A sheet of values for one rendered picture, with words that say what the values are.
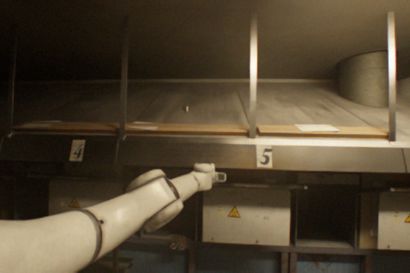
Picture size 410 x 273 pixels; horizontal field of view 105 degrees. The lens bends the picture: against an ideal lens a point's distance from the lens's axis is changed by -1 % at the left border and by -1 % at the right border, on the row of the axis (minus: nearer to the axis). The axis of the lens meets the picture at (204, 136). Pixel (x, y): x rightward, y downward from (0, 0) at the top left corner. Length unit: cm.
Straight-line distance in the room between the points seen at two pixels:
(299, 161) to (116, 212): 99
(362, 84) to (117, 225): 209
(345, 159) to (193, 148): 91
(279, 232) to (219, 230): 42
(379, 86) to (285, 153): 127
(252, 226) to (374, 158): 87
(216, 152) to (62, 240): 86
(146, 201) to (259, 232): 113
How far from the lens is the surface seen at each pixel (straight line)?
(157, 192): 34
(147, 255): 179
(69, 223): 27
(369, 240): 193
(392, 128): 150
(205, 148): 101
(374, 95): 210
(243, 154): 102
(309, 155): 115
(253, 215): 132
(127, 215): 32
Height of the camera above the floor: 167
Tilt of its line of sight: 1 degrees up
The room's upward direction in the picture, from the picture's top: 1 degrees clockwise
